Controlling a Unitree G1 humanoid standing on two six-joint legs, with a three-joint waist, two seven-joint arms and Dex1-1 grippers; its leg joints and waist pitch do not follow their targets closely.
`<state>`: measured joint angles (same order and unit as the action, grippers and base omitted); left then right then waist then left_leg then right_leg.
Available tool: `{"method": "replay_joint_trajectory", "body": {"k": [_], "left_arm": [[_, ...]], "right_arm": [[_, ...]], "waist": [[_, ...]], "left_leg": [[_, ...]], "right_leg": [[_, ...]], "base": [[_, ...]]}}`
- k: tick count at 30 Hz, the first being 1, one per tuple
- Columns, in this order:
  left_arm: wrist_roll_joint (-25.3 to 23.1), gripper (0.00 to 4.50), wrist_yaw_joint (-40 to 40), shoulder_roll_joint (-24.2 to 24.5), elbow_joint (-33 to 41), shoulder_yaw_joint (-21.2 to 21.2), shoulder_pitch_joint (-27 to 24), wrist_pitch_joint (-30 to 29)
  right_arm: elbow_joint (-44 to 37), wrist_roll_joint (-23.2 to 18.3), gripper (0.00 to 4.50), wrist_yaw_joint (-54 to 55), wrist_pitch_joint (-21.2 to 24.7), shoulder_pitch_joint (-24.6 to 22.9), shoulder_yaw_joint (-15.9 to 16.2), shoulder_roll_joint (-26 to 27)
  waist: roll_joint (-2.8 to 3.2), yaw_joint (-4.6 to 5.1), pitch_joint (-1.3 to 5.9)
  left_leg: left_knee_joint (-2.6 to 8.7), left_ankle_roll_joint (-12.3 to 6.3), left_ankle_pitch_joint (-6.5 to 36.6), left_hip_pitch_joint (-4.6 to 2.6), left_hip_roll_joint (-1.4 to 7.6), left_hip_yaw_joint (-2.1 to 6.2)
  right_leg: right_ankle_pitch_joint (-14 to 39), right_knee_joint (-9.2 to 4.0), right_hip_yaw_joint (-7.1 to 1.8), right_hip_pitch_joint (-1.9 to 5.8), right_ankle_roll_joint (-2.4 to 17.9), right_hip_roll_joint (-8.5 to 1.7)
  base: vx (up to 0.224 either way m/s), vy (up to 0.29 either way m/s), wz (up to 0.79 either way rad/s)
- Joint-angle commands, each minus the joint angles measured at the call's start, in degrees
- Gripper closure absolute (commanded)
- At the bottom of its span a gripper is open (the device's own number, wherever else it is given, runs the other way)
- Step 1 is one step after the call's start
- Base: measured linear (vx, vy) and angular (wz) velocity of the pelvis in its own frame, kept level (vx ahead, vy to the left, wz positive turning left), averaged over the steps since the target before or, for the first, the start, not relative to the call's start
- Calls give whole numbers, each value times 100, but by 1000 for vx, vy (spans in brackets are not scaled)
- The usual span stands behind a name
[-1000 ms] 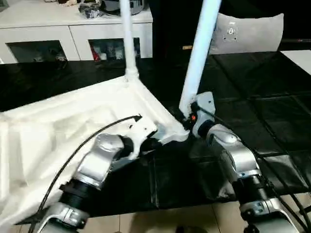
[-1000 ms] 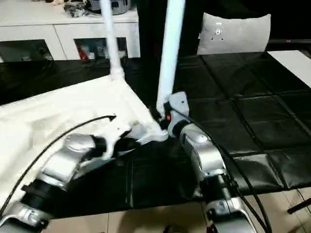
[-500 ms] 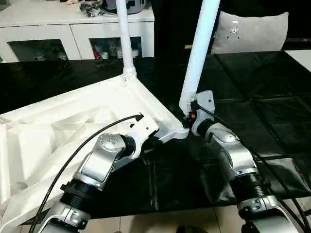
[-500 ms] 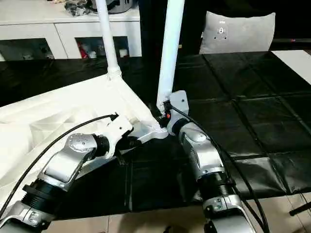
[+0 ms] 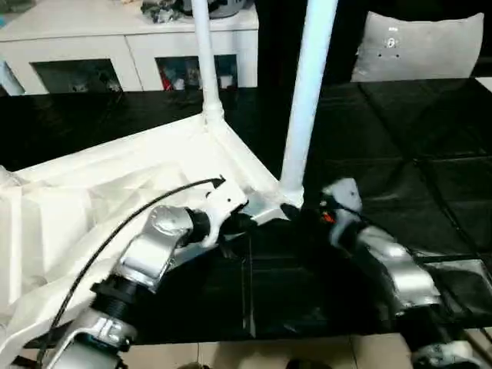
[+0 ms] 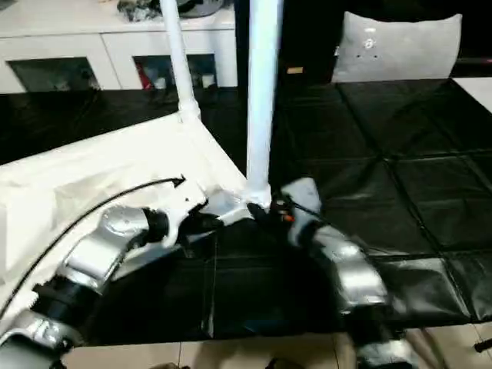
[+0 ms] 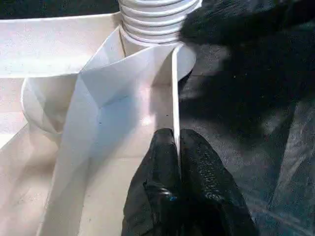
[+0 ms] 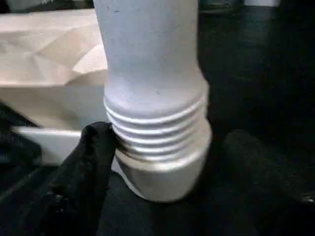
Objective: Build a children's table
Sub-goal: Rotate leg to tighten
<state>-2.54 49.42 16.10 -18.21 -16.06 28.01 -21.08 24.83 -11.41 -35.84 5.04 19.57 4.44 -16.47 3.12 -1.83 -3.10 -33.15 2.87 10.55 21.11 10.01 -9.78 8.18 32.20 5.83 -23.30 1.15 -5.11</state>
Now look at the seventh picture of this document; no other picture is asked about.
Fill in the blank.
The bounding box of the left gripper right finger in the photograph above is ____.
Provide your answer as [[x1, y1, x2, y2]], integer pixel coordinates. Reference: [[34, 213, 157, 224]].
[[180, 127, 259, 236]]

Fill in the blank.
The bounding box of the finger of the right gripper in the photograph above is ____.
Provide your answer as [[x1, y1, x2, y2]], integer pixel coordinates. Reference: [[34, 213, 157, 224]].
[[180, 0, 315, 48]]

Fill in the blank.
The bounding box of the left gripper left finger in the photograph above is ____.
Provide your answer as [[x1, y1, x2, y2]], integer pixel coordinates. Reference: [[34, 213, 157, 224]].
[[121, 128, 183, 236]]

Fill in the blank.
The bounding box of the white plastic table top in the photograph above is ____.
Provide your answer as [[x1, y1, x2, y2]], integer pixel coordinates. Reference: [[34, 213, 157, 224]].
[[0, 12, 197, 236]]

